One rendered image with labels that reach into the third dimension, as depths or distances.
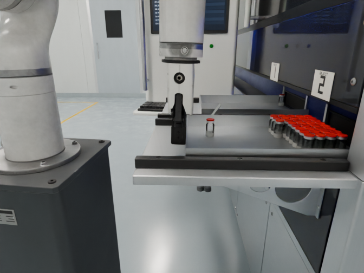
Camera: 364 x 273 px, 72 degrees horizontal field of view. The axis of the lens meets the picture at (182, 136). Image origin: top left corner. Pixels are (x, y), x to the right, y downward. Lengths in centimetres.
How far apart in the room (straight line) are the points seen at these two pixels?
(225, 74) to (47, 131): 101
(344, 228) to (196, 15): 48
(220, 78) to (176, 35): 95
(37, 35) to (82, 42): 583
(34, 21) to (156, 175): 41
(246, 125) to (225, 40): 72
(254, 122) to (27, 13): 61
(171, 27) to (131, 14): 565
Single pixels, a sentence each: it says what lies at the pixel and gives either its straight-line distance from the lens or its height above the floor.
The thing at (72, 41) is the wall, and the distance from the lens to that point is 653.
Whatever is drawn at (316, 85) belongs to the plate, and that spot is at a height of 101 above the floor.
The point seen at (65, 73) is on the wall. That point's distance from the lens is 666.
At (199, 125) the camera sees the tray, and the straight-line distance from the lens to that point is 74.
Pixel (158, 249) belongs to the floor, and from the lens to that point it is 160.
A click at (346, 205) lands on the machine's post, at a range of 58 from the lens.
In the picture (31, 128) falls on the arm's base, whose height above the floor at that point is 94.
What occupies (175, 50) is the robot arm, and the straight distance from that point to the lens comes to 47.
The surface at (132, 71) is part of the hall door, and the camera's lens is 611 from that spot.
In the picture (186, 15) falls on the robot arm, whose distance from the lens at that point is 47.
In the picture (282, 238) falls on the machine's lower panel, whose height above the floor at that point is 53.
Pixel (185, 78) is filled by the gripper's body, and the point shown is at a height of 105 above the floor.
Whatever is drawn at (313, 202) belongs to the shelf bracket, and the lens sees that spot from 66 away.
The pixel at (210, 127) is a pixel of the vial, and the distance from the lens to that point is 64.
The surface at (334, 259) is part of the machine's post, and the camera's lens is 65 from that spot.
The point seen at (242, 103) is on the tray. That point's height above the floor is 88.
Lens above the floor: 110
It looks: 19 degrees down
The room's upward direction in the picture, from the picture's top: straight up
